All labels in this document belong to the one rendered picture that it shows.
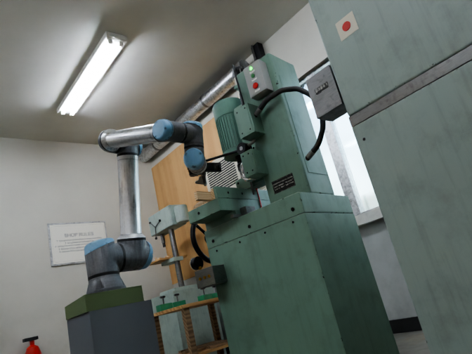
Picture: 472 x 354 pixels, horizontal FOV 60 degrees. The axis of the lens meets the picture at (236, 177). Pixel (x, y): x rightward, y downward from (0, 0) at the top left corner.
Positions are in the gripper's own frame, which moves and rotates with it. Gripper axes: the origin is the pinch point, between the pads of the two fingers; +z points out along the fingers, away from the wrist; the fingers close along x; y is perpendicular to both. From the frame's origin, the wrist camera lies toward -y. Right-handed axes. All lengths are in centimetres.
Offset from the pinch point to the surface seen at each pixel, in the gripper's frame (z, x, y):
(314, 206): -42, 25, -48
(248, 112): -29.4, -21.6, -24.1
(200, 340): 197, 127, 30
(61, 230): 231, 12, 178
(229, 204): -24.6, 20.1, -12.0
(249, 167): -29.7, 4.6, -22.5
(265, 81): -33, -35, -33
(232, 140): -7.3, -14.0, -15.1
